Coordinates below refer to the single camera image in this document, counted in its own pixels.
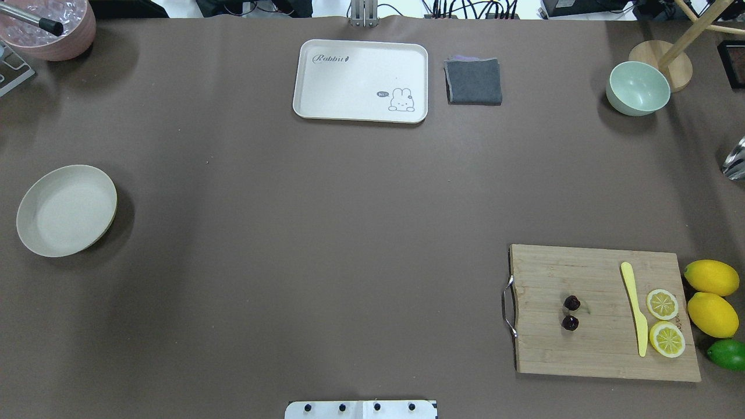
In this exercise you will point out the green lime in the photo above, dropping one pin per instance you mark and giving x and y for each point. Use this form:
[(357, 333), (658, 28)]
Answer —
[(728, 354)]

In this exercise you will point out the yellow plastic knife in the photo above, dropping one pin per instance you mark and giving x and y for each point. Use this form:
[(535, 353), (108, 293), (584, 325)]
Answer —
[(640, 320)]

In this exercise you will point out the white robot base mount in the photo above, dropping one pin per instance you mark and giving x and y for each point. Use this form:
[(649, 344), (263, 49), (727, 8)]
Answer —
[(362, 409)]

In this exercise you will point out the grey folded cloth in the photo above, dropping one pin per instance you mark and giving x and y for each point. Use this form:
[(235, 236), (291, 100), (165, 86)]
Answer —
[(473, 80)]

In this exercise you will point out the yellow lemon near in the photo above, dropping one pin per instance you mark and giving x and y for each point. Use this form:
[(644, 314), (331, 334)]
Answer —
[(713, 315)]

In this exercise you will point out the black handled metal tool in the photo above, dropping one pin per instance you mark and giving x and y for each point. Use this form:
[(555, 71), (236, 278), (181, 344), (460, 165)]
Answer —
[(50, 26)]

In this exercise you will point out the wooden cup stand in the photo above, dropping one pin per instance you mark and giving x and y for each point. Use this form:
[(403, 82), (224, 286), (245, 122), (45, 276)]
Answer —
[(670, 59)]

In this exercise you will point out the upper lemon slice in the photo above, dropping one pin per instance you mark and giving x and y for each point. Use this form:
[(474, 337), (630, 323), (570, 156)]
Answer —
[(662, 304)]

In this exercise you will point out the wooden cutting board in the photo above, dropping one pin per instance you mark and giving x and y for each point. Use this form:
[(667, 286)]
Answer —
[(604, 345)]

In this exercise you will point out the lower lemon slice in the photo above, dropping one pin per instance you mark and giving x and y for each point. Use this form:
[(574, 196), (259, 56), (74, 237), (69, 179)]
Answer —
[(667, 339)]

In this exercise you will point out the yellow lemon far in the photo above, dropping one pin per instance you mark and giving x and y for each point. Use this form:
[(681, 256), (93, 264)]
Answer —
[(712, 276)]

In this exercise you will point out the yellow lemon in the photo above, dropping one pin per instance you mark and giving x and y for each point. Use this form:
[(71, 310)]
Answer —
[(713, 315), (712, 276)]

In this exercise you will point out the beige round plate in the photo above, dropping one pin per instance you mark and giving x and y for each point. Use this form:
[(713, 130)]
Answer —
[(66, 211)]

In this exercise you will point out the white rabbit tray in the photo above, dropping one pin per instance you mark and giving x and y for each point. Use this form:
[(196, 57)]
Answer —
[(362, 81)]

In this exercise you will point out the dark red cherry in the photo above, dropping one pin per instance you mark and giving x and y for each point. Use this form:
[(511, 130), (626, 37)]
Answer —
[(572, 303), (570, 323)]

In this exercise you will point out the aluminium frame post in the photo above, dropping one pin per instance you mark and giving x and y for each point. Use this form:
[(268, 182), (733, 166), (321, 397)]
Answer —
[(363, 13)]

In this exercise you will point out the metal scoop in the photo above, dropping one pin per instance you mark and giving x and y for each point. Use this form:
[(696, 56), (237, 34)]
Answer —
[(733, 165)]

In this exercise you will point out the pink bowl with ice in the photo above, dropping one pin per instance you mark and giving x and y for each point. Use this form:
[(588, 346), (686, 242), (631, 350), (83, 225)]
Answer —
[(77, 20)]

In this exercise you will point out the lemon slice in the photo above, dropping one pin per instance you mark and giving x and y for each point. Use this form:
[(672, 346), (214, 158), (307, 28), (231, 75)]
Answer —
[(662, 304), (667, 339)]

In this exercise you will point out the mint green bowl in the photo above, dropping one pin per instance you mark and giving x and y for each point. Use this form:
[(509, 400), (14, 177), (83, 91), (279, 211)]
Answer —
[(637, 89)]

